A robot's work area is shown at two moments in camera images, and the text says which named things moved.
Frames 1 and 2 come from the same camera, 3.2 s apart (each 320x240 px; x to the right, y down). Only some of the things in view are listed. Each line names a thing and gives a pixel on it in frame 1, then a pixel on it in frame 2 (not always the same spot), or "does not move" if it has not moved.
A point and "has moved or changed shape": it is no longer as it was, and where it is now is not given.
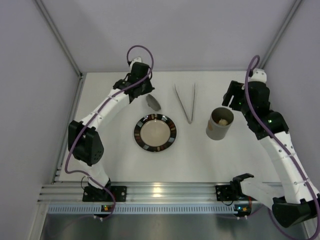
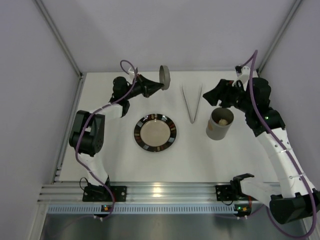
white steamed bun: x=223 y=122 does not move
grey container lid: x=152 y=103 → x=164 y=76
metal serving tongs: x=182 y=104 has moved or changed shape
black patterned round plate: x=155 y=132 does not move
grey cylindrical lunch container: x=219 y=123 does not move
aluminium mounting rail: x=137 y=191 does not move
